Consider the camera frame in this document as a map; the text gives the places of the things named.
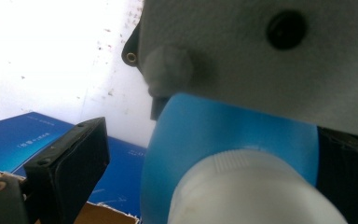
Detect white table sheet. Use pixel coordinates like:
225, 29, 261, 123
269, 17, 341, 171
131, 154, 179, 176
0, 0, 157, 147

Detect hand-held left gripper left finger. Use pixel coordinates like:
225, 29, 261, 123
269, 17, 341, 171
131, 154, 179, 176
22, 116, 111, 224

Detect blue cardboard box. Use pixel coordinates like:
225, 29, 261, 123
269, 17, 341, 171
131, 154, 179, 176
0, 111, 147, 224

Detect blue bottle with white cap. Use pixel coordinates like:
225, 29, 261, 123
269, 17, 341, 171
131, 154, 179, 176
139, 92, 349, 224

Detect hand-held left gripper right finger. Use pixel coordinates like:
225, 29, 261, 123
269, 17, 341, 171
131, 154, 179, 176
316, 125, 358, 224

